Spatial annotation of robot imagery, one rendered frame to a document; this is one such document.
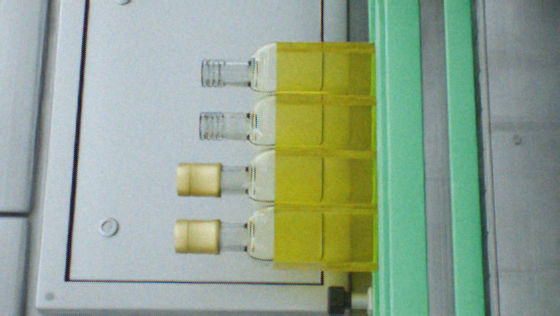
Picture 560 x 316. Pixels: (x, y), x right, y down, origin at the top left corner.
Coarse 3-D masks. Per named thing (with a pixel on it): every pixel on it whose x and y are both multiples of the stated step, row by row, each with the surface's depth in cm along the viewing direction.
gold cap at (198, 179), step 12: (180, 168) 115; (192, 168) 115; (204, 168) 115; (216, 168) 115; (180, 180) 114; (192, 180) 114; (204, 180) 114; (216, 180) 114; (180, 192) 115; (192, 192) 115; (204, 192) 115; (216, 192) 114
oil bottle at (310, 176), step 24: (264, 168) 113; (288, 168) 113; (312, 168) 113; (336, 168) 113; (360, 168) 113; (264, 192) 113; (288, 192) 113; (312, 192) 113; (336, 192) 113; (360, 192) 113
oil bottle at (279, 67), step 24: (264, 48) 118; (288, 48) 118; (312, 48) 118; (336, 48) 118; (360, 48) 118; (264, 72) 117; (288, 72) 117; (312, 72) 117; (336, 72) 117; (360, 72) 117
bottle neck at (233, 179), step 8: (224, 168) 115; (232, 168) 115; (240, 168) 115; (224, 176) 114; (232, 176) 114; (240, 176) 114; (224, 184) 114; (232, 184) 114; (240, 184) 114; (224, 192) 115; (232, 192) 115; (240, 192) 115
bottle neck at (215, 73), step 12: (204, 60) 119; (216, 60) 119; (228, 60) 119; (204, 72) 118; (216, 72) 118; (228, 72) 118; (240, 72) 118; (204, 84) 119; (216, 84) 119; (228, 84) 119; (240, 84) 119
